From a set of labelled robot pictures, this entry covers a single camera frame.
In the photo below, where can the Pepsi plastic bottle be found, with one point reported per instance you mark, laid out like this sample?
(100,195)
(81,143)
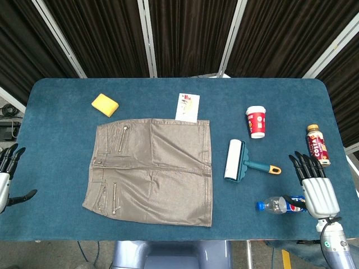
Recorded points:
(273,205)

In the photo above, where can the taupe shiny zipper skirt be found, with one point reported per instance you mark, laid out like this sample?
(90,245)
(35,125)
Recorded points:
(157,173)

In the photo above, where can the black floor box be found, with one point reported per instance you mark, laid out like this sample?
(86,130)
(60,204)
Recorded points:
(8,130)

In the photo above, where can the Costa coffee bottle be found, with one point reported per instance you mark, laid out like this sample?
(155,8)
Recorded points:
(318,147)

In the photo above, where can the dark curtain screen panel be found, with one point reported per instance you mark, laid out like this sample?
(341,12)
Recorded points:
(106,36)
(347,89)
(190,36)
(280,36)
(16,42)

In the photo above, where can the white printed card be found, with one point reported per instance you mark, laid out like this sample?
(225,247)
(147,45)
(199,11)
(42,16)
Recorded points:
(187,107)

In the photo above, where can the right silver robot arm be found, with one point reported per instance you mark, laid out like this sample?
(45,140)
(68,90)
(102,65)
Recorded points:
(338,246)

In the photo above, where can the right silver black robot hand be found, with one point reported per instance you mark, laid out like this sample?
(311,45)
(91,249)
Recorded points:
(321,196)

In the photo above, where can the red white paper cup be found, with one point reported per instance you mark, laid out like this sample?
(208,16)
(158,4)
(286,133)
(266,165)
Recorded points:
(256,123)

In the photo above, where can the yellow sponge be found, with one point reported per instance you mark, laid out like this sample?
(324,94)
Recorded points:
(105,104)

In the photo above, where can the blue-grey robot torso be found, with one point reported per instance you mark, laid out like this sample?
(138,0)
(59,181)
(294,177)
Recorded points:
(171,255)

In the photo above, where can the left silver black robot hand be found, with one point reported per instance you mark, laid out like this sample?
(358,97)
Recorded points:
(4,185)

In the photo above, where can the blue felt table cloth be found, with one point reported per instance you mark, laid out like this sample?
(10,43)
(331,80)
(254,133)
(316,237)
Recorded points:
(56,140)

